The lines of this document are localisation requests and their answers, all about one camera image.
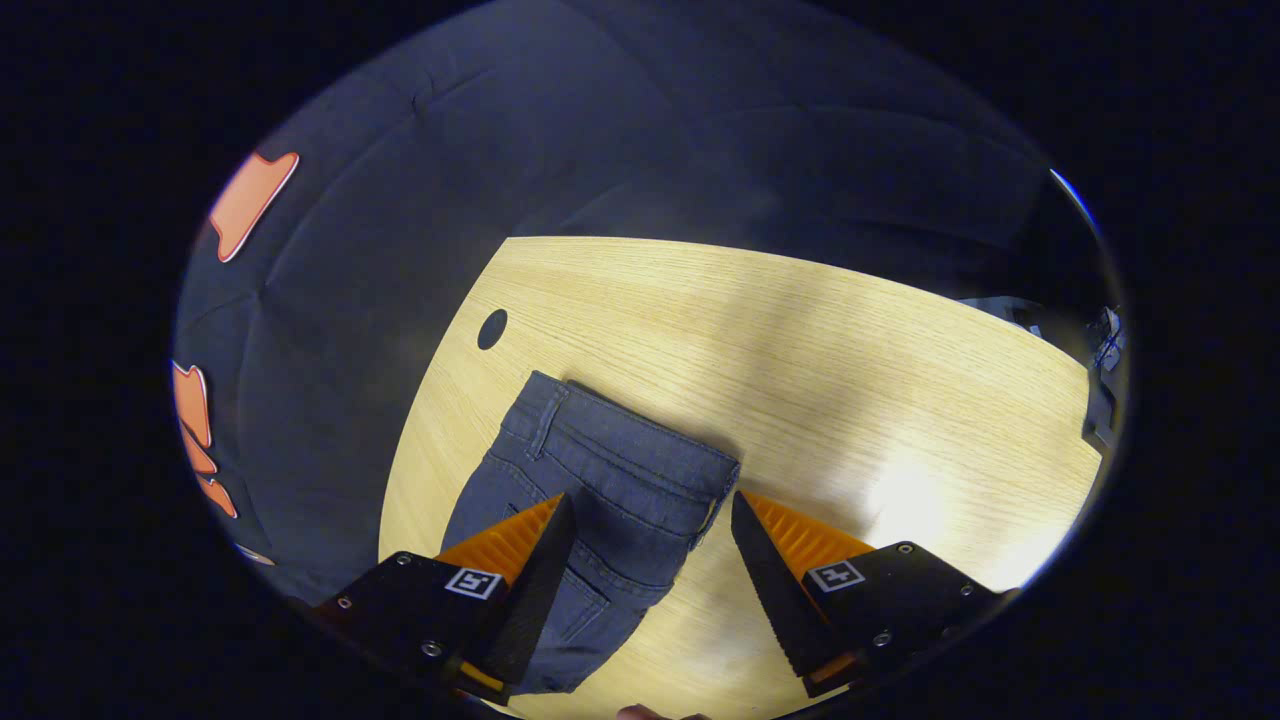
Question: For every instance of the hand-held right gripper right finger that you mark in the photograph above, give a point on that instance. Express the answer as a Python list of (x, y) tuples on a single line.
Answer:
[(780, 610)]

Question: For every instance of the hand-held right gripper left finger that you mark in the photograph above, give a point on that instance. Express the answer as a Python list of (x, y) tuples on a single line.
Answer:
[(535, 600)]

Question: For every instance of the dark blue jeans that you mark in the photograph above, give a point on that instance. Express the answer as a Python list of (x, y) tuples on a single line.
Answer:
[(620, 480)]

